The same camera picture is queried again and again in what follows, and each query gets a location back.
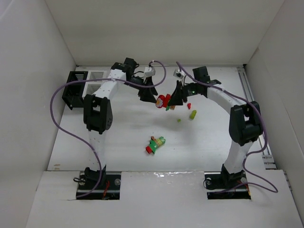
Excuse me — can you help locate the lime curved lego brick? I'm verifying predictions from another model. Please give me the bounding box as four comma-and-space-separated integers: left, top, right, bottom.
189, 110, 197, 120

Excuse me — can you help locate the green red lego cluster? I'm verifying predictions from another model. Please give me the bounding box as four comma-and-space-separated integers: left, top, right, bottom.
145, 136, 166, 154

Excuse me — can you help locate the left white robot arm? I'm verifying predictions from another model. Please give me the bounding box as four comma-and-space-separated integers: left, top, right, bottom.
83, 58, 157, 183

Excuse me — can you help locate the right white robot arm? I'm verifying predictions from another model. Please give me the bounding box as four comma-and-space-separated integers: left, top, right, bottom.
168, 66, 263, 190

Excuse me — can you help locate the white slatted container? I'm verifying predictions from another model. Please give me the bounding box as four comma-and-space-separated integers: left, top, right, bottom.
82, 70, 108, 98

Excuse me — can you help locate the black slatted container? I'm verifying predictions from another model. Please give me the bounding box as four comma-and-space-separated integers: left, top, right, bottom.
62, 71, 88, 110

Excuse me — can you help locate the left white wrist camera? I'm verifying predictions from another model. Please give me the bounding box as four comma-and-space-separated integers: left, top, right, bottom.
144, 66, 156, 77

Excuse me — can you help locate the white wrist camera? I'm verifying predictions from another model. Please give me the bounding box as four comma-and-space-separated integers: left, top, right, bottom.
144, 66, 156, 77
173, 69, 185, 80

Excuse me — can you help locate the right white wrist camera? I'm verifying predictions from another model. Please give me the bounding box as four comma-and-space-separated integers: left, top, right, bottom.
173, 69, 185, 80

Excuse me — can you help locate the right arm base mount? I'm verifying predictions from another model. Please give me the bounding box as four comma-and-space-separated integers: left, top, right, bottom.
203, 165, 251, 200

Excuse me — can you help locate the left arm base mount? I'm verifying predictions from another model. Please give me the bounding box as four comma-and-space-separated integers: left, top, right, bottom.
73, 167, 122, 200

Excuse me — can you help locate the aluminium rail right side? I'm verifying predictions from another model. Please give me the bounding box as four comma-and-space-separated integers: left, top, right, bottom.
237, 66, 277, 170

